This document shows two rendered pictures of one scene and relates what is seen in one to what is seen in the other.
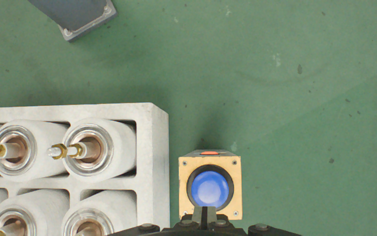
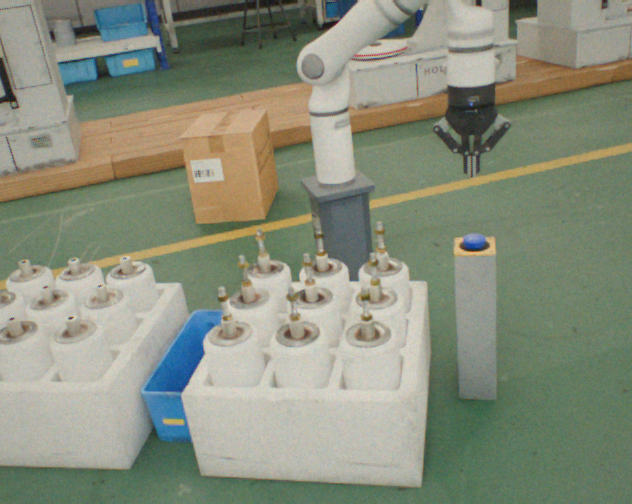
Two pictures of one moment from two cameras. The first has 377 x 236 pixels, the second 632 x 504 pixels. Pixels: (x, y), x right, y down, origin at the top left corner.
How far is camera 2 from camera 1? 1.19 m
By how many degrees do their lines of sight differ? 59
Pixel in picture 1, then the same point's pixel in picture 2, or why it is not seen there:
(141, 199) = (412, 322)
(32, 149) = (338, 266)
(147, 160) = (420, 304)
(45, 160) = (344, 275)
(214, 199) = (477, 239)
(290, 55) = (563, 321)
